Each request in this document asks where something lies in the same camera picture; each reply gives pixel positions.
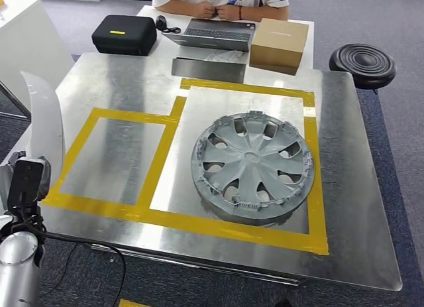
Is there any black floor cable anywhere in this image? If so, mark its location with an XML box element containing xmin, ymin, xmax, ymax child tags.
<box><xmin>43</xmin><ymin>243</ymin><xmax>81</xmax><ymax>297</ymax></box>

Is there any yellow tape on steel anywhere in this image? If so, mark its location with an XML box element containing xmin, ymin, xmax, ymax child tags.
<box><xmin>41</xmin><ymin>78</ymin><xmax>329</xmax><ymax>256</ymax></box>

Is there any white desk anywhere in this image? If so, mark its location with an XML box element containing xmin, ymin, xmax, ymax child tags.
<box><xmin>137</xmin><ymin>5</ymin><xmax>315</xmax><ymax>72</ymax></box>

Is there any brown cardboard box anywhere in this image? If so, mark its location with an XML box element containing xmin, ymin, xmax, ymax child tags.
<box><xmin>249</xmin><ymin>18</ymin><xmax>309</xmax><ymax>76</ymax></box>

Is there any black round stool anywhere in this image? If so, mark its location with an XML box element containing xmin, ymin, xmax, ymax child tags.
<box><xmin>328</xmin><ymin>43</ymin><xmax>397</xmax><ymax>95</ymax></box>

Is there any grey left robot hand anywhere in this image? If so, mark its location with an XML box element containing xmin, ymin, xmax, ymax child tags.
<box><xmin>0</xmin><ymin>152</ymin><xmax>52</xmax><ymax>202</ymax></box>

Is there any person's left hand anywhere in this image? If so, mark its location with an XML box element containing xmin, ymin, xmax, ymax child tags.
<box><xmin>215</xmin><ymin>4</ymin><xmax>241</xmax><ymax>22</ymax></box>

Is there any black camera cable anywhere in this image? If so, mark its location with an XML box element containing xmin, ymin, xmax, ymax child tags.
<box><xmin>20</xmin><ymin>206</ymin><xmax>127</xmax><ymax>307</ymax></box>

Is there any white curved plastic part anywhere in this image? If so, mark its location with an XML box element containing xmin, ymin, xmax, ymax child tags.
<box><xmin>20</xmin><ymin>71</ymin><xmax>66</xmax><ymax>185</ymax></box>

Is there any person's right hand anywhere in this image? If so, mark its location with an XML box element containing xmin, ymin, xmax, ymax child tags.
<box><xmin>193</xmin><ymin>1</ymin><xmax>217</xmax><ymax>19</ymax></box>

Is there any dark steel plate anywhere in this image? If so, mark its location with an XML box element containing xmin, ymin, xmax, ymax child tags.
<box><xmin>171</xmin><ymin>56</ymin><xmax>247</xmax><ymax>84</ymax></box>

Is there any black carry case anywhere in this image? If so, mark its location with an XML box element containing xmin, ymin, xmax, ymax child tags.
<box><xmin>91</xmin><ymin>15</ymin><xmax>158</xmax><ymax>57</ymax></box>

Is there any yellow tape outline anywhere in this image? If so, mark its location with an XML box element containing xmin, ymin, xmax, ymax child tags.
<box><xmin>118</xmin><ymin>298</ymin><xmax>150</xmax><ymax>307</ymax></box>

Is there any grey flat case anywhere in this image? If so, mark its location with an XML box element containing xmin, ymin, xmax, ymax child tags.
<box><xmin>162</xmin><ymin>18</ymin><xmax>257</xmax><ymax>53</ymax></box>

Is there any steel workbench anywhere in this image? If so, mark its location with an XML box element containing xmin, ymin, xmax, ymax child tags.
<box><xmin>0</xmin><ymin>52</ymin><xmax>403</xmax><ymax>292</ymax></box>

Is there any grey plastic hubcap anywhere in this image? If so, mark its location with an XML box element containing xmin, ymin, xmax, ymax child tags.
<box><xmin>191</xmin><ymin>111</ymin><xmax>315</xmax><ymax>223</ymax></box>

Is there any white partition panel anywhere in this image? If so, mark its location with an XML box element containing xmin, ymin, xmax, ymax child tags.
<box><xmin>0</xmin><ymin>0</ymin><xmax>75</xmax><ymax>121</ymax></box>

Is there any steel table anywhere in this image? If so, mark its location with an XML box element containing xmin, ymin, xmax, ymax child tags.
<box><xmin>0</xmin><ymin>81</ymin><xmax>32</xmax><ymax>122</ymax></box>

